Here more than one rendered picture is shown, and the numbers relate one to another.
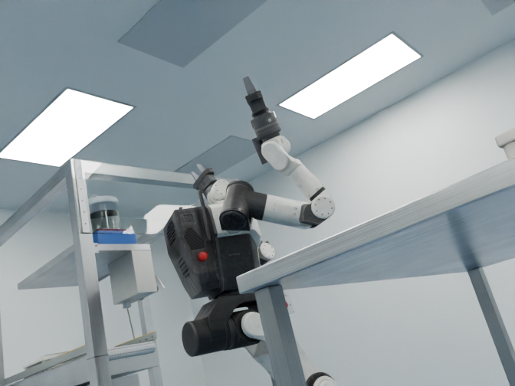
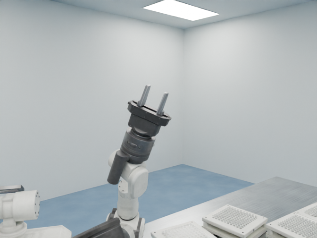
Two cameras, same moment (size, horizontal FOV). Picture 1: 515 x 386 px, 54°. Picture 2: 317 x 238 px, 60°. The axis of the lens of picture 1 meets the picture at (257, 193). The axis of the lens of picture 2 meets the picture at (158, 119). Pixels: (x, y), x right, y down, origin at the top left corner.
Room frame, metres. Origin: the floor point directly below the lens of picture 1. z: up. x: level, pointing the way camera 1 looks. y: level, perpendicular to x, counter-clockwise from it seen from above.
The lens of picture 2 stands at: (1.34, 0.67, 1.64)
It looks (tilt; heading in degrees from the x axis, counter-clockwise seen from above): 6 degrees down; 281
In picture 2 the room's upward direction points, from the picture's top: straight up
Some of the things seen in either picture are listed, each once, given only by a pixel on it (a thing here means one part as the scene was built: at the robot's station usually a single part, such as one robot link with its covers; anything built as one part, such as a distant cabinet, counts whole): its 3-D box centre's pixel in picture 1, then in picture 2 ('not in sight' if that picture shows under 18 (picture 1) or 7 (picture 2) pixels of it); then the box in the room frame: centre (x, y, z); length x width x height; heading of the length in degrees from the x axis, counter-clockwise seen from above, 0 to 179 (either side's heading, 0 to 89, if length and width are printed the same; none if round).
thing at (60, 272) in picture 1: (82, 268); not in sight; (2.35, 0.91, 1.36); 0.62 x 0.38 x 0.04; 49
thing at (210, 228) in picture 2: not in sight; (234, 228); (1.22, -0.76, 0.91); 0.24 x 0.24 x 0.02; 55
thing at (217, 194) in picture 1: (219, 195); (13, 211); (1.79, 0.14, 1.36); 0.10 x 0.07 x 0.09; 25
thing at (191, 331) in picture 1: (224, 323); not in sight; (1.75, 0.22, 0.89); 0.28 x 0.13 x 0.18; 127
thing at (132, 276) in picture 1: (132, 277); not in sight; (2.32, 0.67, 1.25); 0.22 x 0.11 x 0.20; 49
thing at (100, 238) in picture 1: (108, 243); not in sight; (2.27, 0.74, 1.42); 0.21 x 0.20 x 0.09; 139
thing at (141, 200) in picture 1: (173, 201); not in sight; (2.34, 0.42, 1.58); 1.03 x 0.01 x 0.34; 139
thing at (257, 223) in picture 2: not in sight; (234, 219); (1.22, -0.76, 0.96); 0.25 x 0.24 x 0.02; 145
